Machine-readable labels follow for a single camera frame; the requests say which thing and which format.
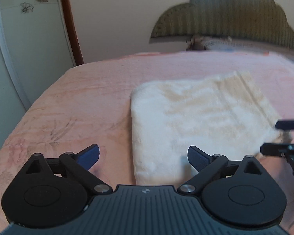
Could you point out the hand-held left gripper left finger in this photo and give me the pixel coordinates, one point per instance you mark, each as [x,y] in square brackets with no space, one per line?
[90,155]

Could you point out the white wardrobe door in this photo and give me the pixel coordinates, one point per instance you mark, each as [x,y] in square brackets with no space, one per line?
[27,53]

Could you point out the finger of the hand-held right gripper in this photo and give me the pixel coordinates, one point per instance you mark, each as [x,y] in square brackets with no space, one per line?
[289,124]
[273,148]

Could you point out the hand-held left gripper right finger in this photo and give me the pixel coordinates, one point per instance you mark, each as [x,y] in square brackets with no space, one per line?
[196,158]

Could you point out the dark brown cloth piece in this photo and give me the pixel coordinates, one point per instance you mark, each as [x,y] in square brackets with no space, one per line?
[193,42]

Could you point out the brown wooden door frame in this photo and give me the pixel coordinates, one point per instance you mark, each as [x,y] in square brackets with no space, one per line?
[71,29]

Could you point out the white fabric tag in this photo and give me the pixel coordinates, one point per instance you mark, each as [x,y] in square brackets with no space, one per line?
[229,38]

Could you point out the outline flower sticker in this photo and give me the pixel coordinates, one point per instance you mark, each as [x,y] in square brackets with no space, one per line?
[27,7]

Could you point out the cream towel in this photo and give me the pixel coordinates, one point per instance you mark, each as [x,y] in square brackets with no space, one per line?
[198,117]

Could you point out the grey blue pillow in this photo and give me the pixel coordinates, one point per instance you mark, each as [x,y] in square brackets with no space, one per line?
[218,44]

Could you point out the green striped headboard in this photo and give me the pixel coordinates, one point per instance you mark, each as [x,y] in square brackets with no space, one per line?
[235,12]

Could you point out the pink blanket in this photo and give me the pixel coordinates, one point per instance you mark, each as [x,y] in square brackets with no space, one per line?
[76,102]

